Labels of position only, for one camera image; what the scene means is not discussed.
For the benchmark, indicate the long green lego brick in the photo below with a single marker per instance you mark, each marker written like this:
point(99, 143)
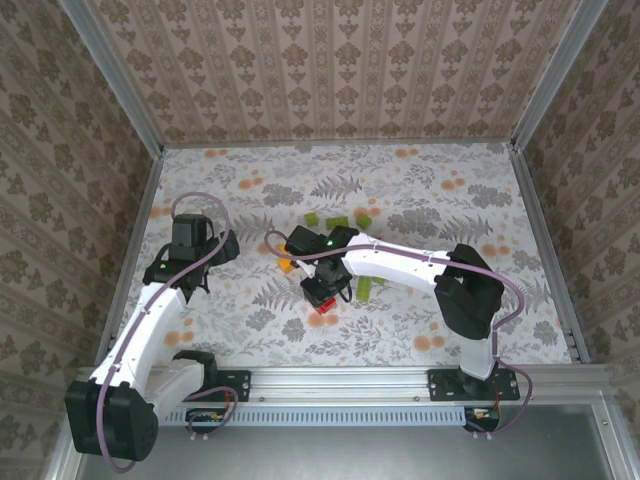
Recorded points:
point(334, 223)

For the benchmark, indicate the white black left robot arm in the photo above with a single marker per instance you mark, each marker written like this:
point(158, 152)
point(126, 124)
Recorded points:
point(160, 325)

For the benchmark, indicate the small green lego brick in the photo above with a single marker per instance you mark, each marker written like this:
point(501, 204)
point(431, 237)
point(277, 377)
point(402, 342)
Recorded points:
point(311, 220)

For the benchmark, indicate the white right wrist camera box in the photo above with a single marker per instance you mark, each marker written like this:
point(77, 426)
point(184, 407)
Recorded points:
point(309, 270)

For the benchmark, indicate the small yellow-orange lego brick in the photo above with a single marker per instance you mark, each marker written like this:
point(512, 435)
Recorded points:
point(286, 265)

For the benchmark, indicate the square green lego brick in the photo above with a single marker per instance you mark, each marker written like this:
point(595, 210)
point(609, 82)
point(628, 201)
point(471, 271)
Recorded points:
point(364, 222)

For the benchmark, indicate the large red lego brick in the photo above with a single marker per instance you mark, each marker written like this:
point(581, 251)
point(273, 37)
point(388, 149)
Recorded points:
point(329, 306)

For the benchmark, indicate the thin aluminium table edge rail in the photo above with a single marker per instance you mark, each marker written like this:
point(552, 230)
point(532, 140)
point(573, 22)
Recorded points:
point(335, 144)

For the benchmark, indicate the aluminium frame bar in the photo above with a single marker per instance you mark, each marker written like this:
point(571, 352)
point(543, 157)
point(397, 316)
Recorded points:
point(620, 450)
point(62, 469)

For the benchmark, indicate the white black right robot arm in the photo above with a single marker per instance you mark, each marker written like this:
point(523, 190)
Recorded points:
point(390, 270)

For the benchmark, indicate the aluminium corner post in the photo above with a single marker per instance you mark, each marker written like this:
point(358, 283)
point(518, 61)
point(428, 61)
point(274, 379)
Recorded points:
point(556, 75)
point(113, 75)

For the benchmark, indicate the wide aluminium extrusion rail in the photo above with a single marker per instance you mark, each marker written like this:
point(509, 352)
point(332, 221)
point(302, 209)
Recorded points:
point(340, 382)

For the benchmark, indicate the grey metal panel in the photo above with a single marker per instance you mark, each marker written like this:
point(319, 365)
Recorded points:
point(350, 455)

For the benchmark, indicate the wide green lego brick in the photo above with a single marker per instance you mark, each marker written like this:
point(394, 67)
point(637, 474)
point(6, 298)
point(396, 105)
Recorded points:
point(365, 289)

